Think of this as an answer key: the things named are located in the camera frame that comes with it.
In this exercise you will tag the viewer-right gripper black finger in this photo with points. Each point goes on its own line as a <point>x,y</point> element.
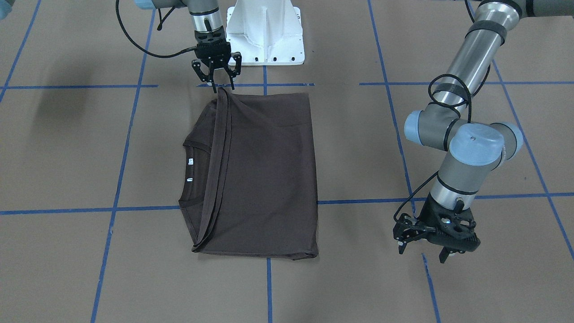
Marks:
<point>446,252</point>
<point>408,229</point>

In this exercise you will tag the viewer-left gripper black finger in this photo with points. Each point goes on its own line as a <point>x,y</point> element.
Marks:
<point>205,78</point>
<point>235,71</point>

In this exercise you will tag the black gripper body, viewer-right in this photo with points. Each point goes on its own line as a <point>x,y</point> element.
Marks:
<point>424,220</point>

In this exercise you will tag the dark brown t-shirt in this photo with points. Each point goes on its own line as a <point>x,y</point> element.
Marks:
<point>250,185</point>

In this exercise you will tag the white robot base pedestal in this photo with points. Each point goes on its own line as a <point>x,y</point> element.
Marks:
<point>266,32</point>

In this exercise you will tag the black gripper body, viewer-left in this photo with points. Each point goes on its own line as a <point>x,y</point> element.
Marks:
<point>212,50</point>

